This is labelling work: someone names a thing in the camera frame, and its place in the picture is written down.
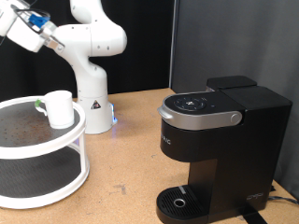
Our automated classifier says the black tape strip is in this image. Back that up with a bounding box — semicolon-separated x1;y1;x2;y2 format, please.
237;208;269;224

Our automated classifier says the black Keurig coffee machine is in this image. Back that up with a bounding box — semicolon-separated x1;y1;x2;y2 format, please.
155;85;293;224

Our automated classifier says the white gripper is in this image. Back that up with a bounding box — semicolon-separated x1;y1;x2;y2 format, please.
6;15;65;54

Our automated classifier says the grey partition panel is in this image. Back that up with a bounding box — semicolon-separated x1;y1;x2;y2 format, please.
169;0;299;200

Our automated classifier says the white two-tier turntable shelf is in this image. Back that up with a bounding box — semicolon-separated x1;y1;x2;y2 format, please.
0;95;91;210

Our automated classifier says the white mug green-taped handle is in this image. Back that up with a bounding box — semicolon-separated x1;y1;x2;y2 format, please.
34;90;76;130

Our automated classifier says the braided power cable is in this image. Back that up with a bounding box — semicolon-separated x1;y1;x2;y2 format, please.
267;195;299;205

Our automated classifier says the black curtain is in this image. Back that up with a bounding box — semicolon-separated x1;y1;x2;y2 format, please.
0;0;176;101

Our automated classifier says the black robot camera cable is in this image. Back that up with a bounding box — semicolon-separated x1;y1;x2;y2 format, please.
10;7;51;35

